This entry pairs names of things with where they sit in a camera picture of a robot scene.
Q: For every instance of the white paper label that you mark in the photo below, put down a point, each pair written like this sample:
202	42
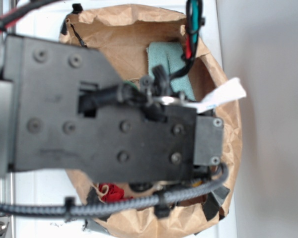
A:
231	90

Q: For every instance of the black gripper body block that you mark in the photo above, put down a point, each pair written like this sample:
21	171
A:
63	107

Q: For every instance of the light blue microfiber cloth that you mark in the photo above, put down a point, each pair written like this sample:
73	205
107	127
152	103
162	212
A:
168	54

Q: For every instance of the aluminium frame rail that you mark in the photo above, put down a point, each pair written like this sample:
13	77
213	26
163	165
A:
7	222

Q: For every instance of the red crumpled cloth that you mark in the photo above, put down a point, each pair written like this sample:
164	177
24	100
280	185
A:
110	192

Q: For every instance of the brown paper bag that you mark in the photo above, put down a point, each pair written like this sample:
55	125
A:
123	33

